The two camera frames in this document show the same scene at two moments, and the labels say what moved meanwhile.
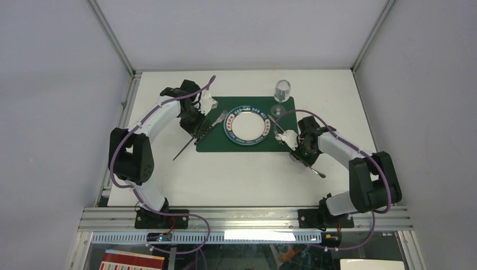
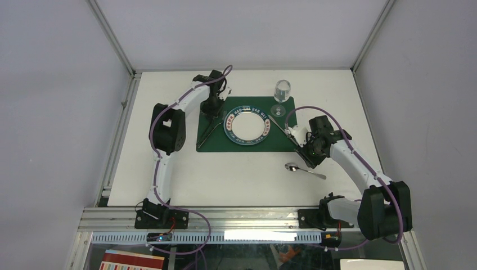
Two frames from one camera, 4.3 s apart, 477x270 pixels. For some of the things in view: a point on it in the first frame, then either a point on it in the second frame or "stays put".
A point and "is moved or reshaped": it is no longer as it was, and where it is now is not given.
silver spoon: [294, 158] is moved or reshaped
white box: [372, 264] stays put
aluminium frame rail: [248, 220] stays put
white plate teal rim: [247, 125] stays put
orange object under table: [284, 257] stays put
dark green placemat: [283, 117] stays put
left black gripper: [192, 128] to [212, 113]
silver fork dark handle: [220, 118] is moved or reshaped
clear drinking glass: [282, 93] stays put
